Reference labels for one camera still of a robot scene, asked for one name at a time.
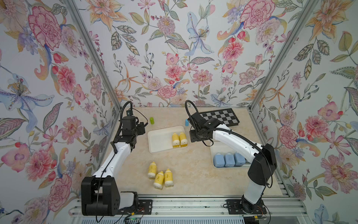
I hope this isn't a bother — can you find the aluminium mounting rail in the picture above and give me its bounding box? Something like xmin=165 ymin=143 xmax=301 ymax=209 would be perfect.
xmin=68 ymin=197 xmax=308 ymax=224

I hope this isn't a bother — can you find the black white checkerboard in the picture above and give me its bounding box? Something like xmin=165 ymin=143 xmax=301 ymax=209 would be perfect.
xmin=200 ymin=108 xmax=240 ymax=127

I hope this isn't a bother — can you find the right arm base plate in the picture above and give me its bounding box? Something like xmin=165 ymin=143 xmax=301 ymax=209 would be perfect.
xmin=226 ymin=199 xmax=267 ymax=215

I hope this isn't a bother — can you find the yellow sharpener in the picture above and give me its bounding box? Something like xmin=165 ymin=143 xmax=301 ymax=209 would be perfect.
xmin=147 ymin=161 xmax=157 ymax=178
xmin=164 ymin=169 xmax=174 ymax=187
xmin=179 ymin=132 xmax=188 ymax=147
xmin=172 ymin=133 xmax=180 ymax=148
xmin=153 ymin=171 xmax=164 ymax=189

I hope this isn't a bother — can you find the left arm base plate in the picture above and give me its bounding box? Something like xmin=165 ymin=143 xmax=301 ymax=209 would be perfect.
xmin=117 ymin=199 xmax=153 ymax=215

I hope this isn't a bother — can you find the blue sharpener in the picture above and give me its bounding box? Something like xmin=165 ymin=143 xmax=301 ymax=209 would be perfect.
xmin=213 ymin=154 xmax=225 ymax=168
xmin=234 ymin=153 xmax=246 ymax=167
xmin=224 ymin=153 xmax=235 ymax=167

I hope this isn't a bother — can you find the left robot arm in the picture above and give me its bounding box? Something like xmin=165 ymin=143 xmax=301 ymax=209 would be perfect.
xmin=81 ymin=101 xmax=147 ymax=219

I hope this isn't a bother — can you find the white tray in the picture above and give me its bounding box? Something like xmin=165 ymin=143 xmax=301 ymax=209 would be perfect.
xmin=148 ymin=126 xmax=189 ymax=154
xmin=209 ymin=142 xmax=251 ymax=169

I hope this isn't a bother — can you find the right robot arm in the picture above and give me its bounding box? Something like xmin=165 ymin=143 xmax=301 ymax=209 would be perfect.
xmin=185 ymin=100 xmax=277 ymax=214

